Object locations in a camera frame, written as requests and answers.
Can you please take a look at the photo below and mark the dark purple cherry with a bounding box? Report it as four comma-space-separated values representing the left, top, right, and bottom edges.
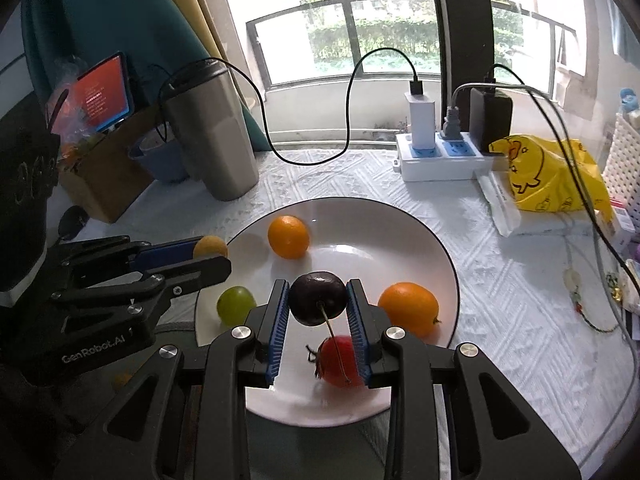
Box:
288, 271, 348, 326

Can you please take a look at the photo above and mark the yellow kumquat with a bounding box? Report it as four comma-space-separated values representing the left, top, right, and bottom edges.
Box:
193, 235, 229, 259

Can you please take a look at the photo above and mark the black round lid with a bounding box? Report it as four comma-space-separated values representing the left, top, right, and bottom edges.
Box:
58, 205, 89, 242

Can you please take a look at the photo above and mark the green grape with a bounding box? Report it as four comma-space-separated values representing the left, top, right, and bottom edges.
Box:
216, 286, 257, 327

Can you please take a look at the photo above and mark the cardboard box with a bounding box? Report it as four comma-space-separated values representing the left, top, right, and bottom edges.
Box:
58, 105, 157, 223

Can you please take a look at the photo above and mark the red cherry tomato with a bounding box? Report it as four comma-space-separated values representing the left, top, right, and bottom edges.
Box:
306, 335, 363, 388

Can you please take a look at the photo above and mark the grey round tray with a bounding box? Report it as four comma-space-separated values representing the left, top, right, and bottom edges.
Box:
246, 411, 390, 479

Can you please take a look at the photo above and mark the orange kumquat at right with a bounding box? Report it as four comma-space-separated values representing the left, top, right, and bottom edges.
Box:
378, 282, 440, 339

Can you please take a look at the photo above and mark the orange kumquat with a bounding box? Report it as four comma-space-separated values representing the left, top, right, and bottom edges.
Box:
267, 214, 310, 259
378, 282, 440, 339

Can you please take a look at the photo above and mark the orange kumquat at back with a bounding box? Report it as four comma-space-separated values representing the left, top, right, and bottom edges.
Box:
267, 214, 310, 259

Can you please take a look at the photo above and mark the clear plastic fruit bag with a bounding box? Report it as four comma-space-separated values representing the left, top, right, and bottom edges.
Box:
46, 56, 106, 166

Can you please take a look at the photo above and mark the tablet with red screen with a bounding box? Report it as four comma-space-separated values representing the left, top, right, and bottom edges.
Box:
47, 52, 134, 142

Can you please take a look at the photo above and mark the white round plate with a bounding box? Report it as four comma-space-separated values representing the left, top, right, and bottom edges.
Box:
195, 197, 460, 428

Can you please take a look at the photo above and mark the steel thermos tumbler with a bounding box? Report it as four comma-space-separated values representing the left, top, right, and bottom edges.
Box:
158, 58, 259, 202

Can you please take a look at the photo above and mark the teal curtain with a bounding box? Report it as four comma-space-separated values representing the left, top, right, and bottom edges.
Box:
22, 0, 271, 154

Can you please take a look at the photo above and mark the yellow duck plastic bag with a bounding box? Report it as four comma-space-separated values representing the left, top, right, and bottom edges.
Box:
489, 134, 613, 221

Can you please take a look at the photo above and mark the white power strip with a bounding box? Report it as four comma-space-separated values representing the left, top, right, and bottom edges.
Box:
393, 132, 508, 182

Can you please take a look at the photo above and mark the grey power plug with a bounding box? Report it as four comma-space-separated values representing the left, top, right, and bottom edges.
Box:
440, 106, 463, 142

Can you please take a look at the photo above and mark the white woven basket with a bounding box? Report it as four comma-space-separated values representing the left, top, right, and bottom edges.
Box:
603, 113, 640, 216

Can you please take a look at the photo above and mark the black power adapter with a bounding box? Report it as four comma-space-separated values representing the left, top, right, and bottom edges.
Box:
469, 88, 513, 154

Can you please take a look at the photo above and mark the white charger adapter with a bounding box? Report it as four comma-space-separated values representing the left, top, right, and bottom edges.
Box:
405, 92, 436, 151

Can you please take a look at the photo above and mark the balcony railing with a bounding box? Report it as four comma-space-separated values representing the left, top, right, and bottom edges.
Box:
246, 0, 578, 90

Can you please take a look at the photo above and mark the black charging cable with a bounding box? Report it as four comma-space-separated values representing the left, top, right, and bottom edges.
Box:
156, 46, 426, 167

